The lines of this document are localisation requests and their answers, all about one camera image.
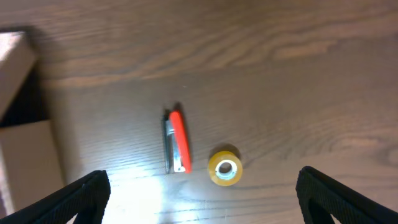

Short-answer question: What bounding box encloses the yellow tape roll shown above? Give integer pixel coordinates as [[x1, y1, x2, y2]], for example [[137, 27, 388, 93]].
[[208, 151, 243, 187]]

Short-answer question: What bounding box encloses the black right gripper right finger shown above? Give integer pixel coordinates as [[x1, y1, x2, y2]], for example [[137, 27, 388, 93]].
[[295, 166, 397, 224]]

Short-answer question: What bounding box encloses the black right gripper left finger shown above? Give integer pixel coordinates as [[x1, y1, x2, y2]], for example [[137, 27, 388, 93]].
[[1, 170, 111, 224]]

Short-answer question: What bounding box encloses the brown cardboard box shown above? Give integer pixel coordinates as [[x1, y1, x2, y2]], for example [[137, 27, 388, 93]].
[[1, 30, 64, 217]]

